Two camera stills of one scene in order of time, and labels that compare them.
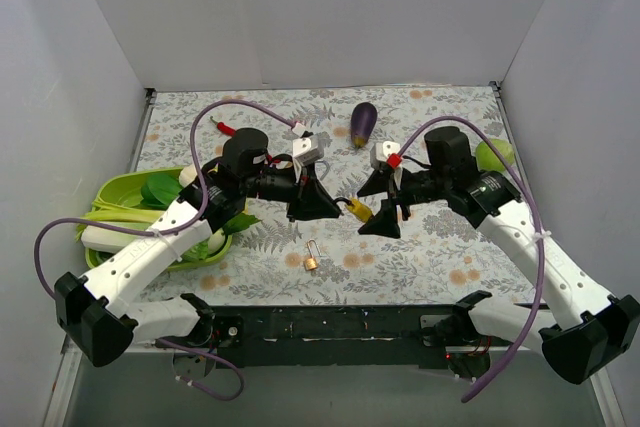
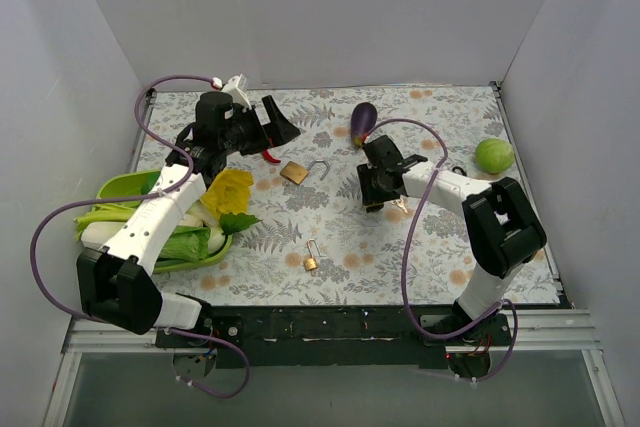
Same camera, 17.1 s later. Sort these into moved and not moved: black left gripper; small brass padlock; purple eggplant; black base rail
Moved: black left gripper
Not moved: small brass padlock; black base rail; purple eggplant
